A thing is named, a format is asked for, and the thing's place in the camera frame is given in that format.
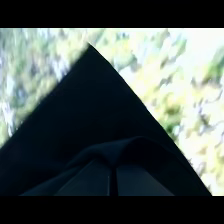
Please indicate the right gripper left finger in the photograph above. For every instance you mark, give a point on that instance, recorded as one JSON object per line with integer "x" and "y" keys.
{"x": 90, "y": 180}

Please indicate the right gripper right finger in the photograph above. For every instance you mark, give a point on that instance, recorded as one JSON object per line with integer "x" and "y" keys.
{"x": 140, "y": 181}

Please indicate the black garment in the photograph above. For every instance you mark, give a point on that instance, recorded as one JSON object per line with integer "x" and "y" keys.
{"x": 90, "y": 113}

